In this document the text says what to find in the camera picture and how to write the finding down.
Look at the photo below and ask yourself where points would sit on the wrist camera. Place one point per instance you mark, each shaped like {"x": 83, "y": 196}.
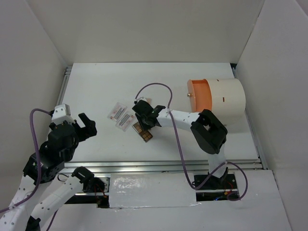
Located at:
{"x": 62, "y": 111}
{"x": 140, "y": 99}

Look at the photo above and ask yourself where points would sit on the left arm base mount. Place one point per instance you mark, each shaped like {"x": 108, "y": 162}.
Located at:
{"x": 97, "y": 195}

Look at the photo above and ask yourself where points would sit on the long brown eyeshadow palette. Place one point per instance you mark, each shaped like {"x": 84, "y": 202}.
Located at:
{"x": 144, "y": 134}

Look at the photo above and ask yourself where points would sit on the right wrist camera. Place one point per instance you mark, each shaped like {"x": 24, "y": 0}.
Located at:
{"x": 140, "y": 99}

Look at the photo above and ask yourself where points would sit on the cream cylindrical drawer organizer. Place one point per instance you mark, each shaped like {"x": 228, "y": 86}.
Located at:
{"x": 228, "y": 99}

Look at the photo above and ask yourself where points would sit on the orange drawer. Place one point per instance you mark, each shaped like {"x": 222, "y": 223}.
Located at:
{"x": 200, "y": 95}

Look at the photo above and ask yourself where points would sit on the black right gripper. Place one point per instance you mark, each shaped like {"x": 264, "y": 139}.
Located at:
{"x": 144, "y": 126}

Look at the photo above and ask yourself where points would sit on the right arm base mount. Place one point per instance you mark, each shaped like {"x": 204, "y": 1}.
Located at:
{"x": 212, "y": 190}

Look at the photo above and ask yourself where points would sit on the white taped cover panel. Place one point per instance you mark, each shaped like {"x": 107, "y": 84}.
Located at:
{"x": 150, "y": 190}

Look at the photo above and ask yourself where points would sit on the aluminium rail frame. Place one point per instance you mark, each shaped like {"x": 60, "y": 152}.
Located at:
{"x": 116, "y": 151}

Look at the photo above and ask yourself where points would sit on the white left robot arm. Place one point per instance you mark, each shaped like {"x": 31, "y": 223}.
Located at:
{"x": 27, "y": 212}

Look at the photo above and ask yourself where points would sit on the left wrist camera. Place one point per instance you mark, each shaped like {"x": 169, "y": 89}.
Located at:
{"x": 62, "y": 111}

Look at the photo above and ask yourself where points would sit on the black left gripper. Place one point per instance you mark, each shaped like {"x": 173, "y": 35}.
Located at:
{"x": 90, "y": 129}

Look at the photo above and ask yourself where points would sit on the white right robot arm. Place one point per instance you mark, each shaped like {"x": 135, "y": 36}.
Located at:
{"x": 209, "y": 133}

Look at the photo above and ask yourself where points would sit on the lower false lash case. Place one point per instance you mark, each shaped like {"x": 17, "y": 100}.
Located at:
{"x": 125, "y": 121}

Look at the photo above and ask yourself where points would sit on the upper false lash case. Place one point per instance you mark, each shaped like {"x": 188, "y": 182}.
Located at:
{"x": 117, "y": 112}

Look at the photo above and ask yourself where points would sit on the false lash case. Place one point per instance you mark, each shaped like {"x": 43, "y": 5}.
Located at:
{"x": 125, "y": 121}
{"x": 117, "y": 112}

